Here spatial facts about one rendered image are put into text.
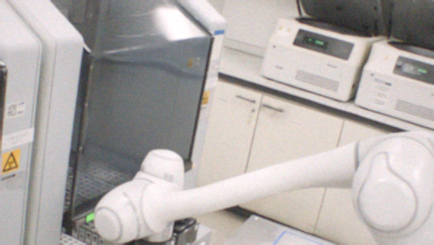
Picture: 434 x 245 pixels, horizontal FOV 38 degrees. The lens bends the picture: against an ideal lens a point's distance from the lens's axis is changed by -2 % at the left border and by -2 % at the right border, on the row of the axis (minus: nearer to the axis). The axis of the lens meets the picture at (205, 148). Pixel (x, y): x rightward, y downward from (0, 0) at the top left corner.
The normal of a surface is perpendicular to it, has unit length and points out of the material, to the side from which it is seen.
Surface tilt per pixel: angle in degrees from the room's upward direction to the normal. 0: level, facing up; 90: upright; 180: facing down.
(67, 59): 90
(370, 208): 83
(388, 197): 86
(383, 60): 59
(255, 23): 90
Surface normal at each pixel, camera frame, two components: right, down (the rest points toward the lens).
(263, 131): -0.46, 0.22
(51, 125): 0.87, 0.31
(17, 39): 0.58, -0.65
